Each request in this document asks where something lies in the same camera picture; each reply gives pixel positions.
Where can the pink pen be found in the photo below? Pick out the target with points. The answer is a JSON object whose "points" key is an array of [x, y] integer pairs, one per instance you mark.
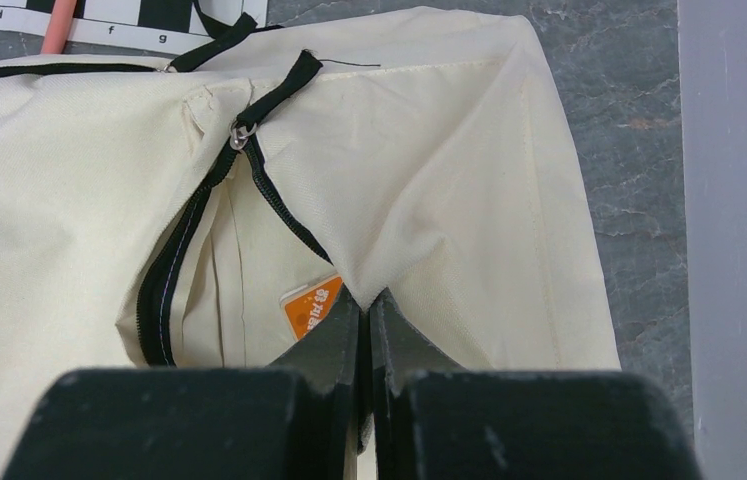
{"points": [[58, 27]]}

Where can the small orange triangle piece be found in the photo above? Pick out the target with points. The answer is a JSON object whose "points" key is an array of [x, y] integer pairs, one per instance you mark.
{"points": [[308, 305]]}

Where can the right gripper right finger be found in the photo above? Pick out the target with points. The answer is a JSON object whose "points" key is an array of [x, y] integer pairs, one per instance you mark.
{"points": [[435, 419]]}

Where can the cream canvas backpack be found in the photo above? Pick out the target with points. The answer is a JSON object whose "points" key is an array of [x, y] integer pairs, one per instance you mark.
{"points": [[154, 211]]}

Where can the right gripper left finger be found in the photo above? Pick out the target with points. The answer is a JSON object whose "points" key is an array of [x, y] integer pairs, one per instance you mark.
{"points": [[295, 418]]}

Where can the black white chessboard mat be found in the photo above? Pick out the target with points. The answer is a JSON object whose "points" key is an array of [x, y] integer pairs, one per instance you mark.
{"points": [[159, 26]]}

